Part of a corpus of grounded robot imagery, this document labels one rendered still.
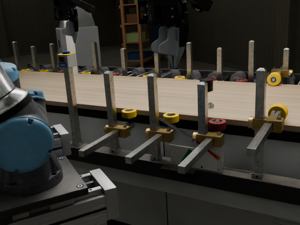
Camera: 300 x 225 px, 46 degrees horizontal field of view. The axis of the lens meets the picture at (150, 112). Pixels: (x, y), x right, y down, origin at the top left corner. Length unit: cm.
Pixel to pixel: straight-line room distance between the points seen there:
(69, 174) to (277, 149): 112
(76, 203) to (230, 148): 108
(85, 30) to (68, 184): 683
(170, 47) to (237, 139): 111
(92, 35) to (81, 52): 41
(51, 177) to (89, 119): 136
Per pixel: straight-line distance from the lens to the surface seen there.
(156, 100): 169
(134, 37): 831
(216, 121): 168
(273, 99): 210
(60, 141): 139
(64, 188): 88
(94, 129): 223
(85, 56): 767
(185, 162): 138
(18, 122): 68
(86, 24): 768
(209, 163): 166
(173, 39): 77
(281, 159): 181
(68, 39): 320
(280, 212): 171
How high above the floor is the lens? 144
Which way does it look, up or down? 17 degrees down
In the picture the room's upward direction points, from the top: 3 degrees counter-clockwise
